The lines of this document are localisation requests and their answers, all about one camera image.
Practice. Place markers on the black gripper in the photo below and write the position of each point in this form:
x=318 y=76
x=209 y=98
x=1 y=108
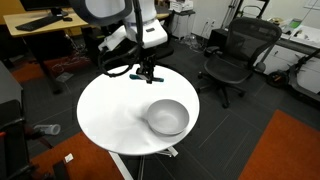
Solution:
x=149 y=63

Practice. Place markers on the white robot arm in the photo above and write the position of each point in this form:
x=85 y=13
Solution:
x=151 y=35

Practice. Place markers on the grey bowl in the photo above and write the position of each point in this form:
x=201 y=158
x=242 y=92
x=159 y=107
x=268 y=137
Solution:
x=168 y=115

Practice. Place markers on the light wooden desk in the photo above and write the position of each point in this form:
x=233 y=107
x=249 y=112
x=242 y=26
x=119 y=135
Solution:
x=163 y=16
x=43 y=28

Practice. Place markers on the white small cabinet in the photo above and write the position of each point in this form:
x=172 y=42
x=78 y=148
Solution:
x=182 y=25

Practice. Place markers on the black computer tower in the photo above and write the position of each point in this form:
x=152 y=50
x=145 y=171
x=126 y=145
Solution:
x=90 y=43

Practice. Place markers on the white printer box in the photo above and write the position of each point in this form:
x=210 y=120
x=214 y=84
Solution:
x=181 y=5

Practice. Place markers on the black box cabinet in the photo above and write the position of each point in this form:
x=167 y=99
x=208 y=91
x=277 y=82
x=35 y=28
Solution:
x=218 y=38

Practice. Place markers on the black mesh office chair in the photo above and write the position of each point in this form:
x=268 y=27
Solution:
x=226 y=68

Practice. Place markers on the grey power strip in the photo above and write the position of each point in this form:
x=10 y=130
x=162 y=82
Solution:
x=64 y=77

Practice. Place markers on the white table base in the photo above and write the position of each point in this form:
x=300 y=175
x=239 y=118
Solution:
x=118 y=163

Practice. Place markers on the black computer mouse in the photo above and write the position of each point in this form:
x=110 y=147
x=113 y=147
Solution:
x=67 y=19

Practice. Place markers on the metal tripod stand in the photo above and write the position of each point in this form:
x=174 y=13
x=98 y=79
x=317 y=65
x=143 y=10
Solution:
x=231 y=13

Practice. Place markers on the clear plastic bottle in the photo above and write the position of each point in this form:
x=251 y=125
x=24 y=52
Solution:
x=48 y=129

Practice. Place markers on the white paper tag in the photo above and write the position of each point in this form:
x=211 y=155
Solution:
x=69 y=158

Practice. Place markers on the black keyboard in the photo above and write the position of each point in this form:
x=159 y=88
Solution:
x=38 y=23

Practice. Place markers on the black computer monitor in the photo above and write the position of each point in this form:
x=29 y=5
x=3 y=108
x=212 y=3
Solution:
x=43 y=4

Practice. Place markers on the black electric scooter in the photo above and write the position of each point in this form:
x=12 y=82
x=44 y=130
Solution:
x=277 y=79

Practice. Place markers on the grey cabinet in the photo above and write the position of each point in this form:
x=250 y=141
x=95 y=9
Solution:
x=8 y=86

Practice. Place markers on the green item on counter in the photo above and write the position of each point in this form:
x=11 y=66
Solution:
x=295 y=23

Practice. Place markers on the white counter cabinet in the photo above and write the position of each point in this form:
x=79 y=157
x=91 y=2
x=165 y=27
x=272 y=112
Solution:
x=310 y=75

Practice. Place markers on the white wall outlet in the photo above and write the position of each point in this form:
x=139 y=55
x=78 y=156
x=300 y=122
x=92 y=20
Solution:
x=210 y=23

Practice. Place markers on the black cart frame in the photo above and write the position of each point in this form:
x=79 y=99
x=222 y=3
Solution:
x=13 y=146

